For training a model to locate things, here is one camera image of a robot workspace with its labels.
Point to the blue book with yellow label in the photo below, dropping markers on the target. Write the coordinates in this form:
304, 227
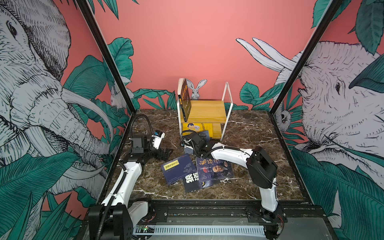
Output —
195, 140

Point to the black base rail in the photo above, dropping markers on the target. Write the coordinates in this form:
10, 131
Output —
163, 210

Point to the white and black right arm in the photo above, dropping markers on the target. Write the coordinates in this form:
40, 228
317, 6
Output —
261, 167

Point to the black left frame post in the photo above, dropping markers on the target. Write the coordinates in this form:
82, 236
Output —
97, 34

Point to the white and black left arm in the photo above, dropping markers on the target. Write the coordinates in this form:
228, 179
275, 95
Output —
114, 218

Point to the dark blue book left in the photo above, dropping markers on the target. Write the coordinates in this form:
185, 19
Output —
178, 168

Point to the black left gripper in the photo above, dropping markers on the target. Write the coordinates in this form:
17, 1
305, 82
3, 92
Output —
165, 154

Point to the wooden shelf with white frame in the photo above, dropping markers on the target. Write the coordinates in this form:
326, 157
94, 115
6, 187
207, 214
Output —
216, 112

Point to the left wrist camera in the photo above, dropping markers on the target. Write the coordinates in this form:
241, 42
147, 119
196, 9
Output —
157, 139

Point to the white slotted cable duct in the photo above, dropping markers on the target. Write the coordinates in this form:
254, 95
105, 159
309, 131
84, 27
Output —
167, 230

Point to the black book standing on shelf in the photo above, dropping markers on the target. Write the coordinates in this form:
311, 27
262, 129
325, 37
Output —
184, 98

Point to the black book at bottom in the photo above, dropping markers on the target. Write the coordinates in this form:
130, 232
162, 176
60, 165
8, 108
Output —
191, 183

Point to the black frame post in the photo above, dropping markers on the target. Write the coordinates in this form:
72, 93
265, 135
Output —
97, 34
327, 17

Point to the black right frame post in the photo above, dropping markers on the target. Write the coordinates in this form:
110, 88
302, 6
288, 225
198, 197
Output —
327, 17

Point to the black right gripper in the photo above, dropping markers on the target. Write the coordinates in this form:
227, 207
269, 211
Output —
203, 136

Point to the dark book with portrait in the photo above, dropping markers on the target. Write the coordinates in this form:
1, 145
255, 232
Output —
212, 171

